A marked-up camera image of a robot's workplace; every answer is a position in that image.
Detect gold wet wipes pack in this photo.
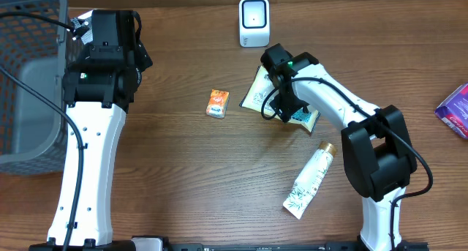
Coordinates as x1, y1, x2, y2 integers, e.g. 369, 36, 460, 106
240, 66, 320, 132

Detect small orange box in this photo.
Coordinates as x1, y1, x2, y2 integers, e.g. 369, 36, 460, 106
206, 89, 230, 119

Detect white floral tube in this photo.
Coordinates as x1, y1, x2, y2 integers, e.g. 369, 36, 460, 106
283, 141, 337, 220

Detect red purple snack packet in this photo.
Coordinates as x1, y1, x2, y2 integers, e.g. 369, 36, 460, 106
434, 83, 468, 139

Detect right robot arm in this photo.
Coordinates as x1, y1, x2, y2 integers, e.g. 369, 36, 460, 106
260, 44, 417, 250

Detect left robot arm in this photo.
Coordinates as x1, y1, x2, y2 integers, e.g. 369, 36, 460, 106
29, 10, 162, 250

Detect white barcode scanner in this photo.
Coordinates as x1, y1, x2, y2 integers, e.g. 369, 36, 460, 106
238, 0, 271, 48

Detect grey plastic mesh basket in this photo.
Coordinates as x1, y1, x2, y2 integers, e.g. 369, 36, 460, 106
1, 0, 83, 175

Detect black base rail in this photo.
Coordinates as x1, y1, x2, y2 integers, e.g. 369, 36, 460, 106
107, 236, 431, 251

